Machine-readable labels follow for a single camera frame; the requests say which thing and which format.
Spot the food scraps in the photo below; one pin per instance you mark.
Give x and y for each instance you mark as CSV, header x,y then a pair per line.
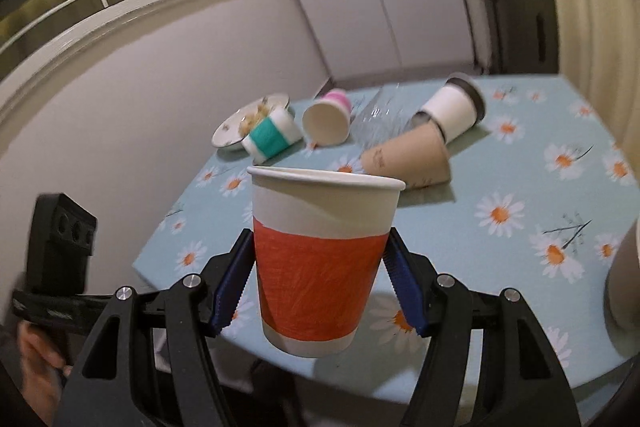
x,y
252,117

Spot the cream curtain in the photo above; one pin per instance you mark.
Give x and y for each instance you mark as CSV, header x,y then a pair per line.
x,y
585,7

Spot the white patterned plate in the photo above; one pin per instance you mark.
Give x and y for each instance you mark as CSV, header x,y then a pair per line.
x,y
227,131

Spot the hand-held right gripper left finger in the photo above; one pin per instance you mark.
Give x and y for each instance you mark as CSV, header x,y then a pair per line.
x,y
229,292

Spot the beige cup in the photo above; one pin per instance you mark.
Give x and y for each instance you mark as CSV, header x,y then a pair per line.
x,y
626,282

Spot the pink band white cup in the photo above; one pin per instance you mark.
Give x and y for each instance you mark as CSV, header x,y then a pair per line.
x,y
325,122

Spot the brown paper cup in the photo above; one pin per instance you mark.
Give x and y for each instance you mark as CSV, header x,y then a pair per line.
x,y
410,157

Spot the teal band white cup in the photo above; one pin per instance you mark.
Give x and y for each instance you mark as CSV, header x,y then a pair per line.
x,y
270,138

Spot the grey cabinet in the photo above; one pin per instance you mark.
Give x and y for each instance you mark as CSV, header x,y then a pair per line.
x,y
520,22

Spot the white cup with dark lid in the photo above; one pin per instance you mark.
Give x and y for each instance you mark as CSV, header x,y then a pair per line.
x,y
450,107

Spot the person's left hand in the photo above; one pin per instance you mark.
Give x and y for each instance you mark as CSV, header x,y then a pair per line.
x,y
40,369

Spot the red and white paper cup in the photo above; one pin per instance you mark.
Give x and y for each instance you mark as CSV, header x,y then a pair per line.
x,y
315,282

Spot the blue daisy tablecloth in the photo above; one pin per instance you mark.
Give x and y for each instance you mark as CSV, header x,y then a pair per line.
x,y
500,167

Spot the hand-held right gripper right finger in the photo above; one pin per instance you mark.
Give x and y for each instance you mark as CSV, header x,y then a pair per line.
x,y
406,294

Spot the clear plastic cup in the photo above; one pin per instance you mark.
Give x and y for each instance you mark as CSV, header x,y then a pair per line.
x,y
382,119

